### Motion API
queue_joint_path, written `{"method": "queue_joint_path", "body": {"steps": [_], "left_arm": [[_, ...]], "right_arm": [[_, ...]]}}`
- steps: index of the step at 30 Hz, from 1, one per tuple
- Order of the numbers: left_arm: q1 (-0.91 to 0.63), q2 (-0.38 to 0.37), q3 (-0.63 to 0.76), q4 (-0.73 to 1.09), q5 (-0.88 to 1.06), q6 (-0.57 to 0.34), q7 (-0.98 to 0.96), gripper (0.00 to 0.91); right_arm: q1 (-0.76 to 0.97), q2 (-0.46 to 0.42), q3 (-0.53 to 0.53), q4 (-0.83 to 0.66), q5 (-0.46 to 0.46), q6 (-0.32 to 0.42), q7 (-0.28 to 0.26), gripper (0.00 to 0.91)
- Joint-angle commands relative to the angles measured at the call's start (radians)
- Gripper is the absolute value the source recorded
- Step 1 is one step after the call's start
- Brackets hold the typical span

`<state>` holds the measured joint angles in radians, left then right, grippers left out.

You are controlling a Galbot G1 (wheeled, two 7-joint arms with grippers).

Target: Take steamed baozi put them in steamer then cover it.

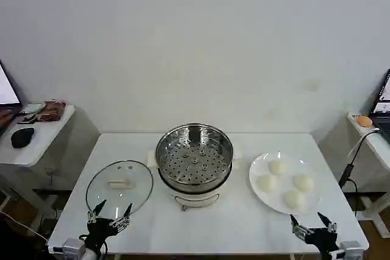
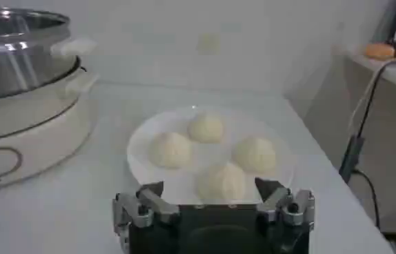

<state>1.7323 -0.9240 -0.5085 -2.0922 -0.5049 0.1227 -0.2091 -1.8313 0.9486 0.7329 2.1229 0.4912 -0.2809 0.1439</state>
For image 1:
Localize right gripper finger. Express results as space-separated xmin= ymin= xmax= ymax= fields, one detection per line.
xmin=317 ymin=212 xmax=338 ymax=234
xmin=289 ymin=213 xmax=311 ymax=242

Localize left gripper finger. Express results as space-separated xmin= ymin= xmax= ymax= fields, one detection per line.
xmin=87 ymin=200 xmax=107 ymax=223
xmin=109 ymin=202 xmax=134 ymax=231

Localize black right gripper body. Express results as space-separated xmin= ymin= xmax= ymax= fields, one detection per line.
xmin=306 ymin=228 xmax=341 ymax=256

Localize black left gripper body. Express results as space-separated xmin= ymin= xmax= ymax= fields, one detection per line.
xmin=85 ymin=217 xmax=120 ymax=250

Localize white steamed bun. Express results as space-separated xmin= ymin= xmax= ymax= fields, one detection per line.
xmin=255 ymin=174 xmax=278 ymax=193
xmin=283 ymin=189 xmax=306 ymax=211
xmin=268 ymin=159 xmax=288 ymax=177
xmin=292 ymin=174 xmax=314 ymax=192

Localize round glass lid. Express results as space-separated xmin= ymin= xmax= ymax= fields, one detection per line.
xmin=85 ymin=159 xmax=154 ymax=214

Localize person's hand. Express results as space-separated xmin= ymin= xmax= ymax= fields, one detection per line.
xmin=0 ymin=110 xmax=15 ymax=130

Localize white round plate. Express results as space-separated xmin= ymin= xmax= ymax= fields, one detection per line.
xmin=249 ymin=152 xmax=323 ymax=215

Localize white electric cooker base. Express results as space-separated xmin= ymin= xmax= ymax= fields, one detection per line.
xmin=147 ymin=147 xmax=243 ymax=212

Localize white rounded side table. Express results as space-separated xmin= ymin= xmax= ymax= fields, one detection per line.
xmin=0 ymin=104 xmax=76 ymax=221

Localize white desk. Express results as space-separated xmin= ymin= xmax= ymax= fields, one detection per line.
xmin=347 ymin=112 xmax=390 ymax=238

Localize steel steamer basket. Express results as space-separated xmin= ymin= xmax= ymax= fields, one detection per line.
xmin=155 ymin=123 xmax=234 ymax=185

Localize black computer mouse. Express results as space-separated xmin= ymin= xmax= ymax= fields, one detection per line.
xmin=10 ymin=127 xmax=35 ymax=149

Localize brown snack packets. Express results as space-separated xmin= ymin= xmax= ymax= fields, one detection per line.
xmin=35 ymin=100 xmax=67 ymax=122

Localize orange round object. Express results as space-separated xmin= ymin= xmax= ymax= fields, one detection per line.
xmin=356 ymin=115 xmax=373 ymax=127

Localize small dark desk clutter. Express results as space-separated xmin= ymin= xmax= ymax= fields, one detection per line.
xmin=16 ymin=112 xmax=38 ymax=125

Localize open laptop dark screen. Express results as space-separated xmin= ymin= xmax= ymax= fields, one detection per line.
xmin=370 ymin=68 xmax=390 ymax=135

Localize open laptop white screen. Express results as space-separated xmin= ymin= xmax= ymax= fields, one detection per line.
xmin=0 ymin=58 xmax=24 ymax=111

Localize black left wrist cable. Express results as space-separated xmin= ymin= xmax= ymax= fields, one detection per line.
xmin=78 ymin=234 xmax=108 ymax=256

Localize black cable with adapter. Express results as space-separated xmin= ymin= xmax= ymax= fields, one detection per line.
xmin=338 ymin=128 xmax=381 ymax=218

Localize thin white floor cable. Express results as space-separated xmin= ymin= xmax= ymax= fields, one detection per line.
xmin=0 ymin=209 xmax=49 ymax=242

